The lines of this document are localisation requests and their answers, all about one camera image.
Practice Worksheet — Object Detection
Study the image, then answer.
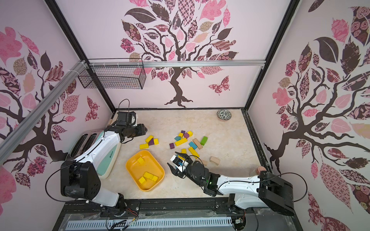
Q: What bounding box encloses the yellow rectangular block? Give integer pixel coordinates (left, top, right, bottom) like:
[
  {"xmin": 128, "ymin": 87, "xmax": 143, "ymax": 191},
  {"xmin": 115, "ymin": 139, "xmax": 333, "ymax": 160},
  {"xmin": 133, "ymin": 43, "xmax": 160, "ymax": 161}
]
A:
[{"xmin": 145, "ymin": 135, "xmax": 154, "ymax": 143}]

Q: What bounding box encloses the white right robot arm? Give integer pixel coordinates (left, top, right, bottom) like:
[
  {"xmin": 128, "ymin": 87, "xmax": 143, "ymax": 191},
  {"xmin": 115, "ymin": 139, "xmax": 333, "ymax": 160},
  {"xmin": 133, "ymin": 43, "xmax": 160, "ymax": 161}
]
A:
[{"xmin": 167, "ymin": 155, "xmax": 295, "ymax": 216}]

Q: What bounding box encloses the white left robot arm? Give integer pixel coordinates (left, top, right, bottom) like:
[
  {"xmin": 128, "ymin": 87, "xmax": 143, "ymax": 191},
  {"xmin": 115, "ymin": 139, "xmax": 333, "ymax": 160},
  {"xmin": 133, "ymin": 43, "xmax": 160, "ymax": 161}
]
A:
[{"xmin": 60, "ymin": 111, "xmax": 147, "ymax": 209}]

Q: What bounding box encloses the beige wooden block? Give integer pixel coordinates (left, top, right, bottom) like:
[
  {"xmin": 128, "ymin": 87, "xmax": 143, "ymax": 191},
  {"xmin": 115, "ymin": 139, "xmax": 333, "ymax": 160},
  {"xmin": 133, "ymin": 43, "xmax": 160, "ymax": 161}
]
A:
[{"xmin": 210, "ymin": 157, "xmax": 220, "ymax": 166}]

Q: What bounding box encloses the tan long block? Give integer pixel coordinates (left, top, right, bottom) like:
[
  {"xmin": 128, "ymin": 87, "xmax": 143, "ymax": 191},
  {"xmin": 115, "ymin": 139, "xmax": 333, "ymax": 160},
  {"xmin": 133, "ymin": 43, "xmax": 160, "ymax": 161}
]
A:
[{"xmin": 193, "ymin": 139, "xmax": 203, "ymax": 149}]

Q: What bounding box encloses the teal small block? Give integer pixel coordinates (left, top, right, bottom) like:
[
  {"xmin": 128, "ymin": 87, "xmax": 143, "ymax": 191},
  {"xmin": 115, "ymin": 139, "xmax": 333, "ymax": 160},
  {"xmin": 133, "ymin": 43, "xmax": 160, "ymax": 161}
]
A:
[{"xmin": 189, "ymin": 141, "xmax": 198, "ymax": 150}]

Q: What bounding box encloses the yellow flat block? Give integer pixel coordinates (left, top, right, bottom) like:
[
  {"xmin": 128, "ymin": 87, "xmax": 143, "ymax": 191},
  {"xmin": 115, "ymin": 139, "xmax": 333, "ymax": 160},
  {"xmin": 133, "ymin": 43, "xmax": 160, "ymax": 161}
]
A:
[{"xmin": 139, "ymin": 143, "xmax": 149, "ymax": 150}]

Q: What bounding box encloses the yellow plastic tray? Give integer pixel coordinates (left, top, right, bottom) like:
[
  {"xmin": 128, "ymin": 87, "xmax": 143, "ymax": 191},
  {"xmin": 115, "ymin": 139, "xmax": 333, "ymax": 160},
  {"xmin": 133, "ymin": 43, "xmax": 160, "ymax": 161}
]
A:
[{"xmin": 126, "ymin": 150, "xmax": 165, "ymax": 192}]

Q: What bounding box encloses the green block upper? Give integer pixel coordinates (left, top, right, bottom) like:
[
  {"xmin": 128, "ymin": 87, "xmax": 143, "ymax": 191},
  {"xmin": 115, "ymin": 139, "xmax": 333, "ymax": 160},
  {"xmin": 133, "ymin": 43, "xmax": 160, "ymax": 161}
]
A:
[{"xmin": 200, "ymin": 136, "xmax": 208, "ymax": 146}]

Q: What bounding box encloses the purple triangle block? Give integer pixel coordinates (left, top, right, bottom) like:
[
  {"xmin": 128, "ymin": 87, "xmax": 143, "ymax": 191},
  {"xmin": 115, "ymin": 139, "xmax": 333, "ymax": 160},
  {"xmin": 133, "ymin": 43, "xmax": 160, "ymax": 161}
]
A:
[{"xmin": 148, "ymin": 139, "xmax": 155, "ymax": 146}]

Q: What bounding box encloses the long yellow block upper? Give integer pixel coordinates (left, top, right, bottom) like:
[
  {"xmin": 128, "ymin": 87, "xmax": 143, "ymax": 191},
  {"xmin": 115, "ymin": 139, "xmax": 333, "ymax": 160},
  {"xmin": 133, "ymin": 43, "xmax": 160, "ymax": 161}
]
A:
[{"xmin": 174, "ymin": 138, "xmax": 188, "ymax": 146}]

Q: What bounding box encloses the mint green toaster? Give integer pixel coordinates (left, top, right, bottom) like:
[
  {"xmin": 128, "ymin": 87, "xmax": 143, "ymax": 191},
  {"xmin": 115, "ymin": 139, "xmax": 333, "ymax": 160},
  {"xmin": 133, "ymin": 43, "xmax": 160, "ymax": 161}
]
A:
[{"xmin": 66, "ymin": 130, "xmax": 121, "ymax": 179}]

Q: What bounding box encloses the patterned ceramic bowl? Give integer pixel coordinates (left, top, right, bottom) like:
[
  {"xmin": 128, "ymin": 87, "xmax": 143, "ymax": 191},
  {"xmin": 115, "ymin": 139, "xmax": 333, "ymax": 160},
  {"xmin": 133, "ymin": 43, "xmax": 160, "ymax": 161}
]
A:
[{"xmin": 216, "ymin": 109, "xmax": 232, "ymax": 121}]

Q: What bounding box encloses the black wire basket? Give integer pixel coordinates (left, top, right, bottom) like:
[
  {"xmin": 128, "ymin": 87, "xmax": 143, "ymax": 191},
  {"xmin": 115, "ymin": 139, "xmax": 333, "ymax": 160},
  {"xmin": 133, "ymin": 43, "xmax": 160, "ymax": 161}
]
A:
[{"xmin": 78, "ymin": 58, "xmax": 147, "ymax": 90}]

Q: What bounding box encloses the white cable duct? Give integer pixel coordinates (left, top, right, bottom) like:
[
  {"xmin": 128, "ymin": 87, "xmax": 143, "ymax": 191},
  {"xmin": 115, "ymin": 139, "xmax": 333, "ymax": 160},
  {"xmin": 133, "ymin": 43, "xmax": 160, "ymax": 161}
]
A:
[{"xmin": 64, "ymin": 217, "xmax": 234, "ymax": 231}]

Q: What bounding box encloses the aluminium frame rail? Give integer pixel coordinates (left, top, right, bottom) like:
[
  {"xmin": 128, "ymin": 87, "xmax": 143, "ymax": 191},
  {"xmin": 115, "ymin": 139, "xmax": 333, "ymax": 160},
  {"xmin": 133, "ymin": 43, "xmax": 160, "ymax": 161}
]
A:
[{"xmin": 1, "ymin": 60, "xmax": 86, "ymax": 164}]

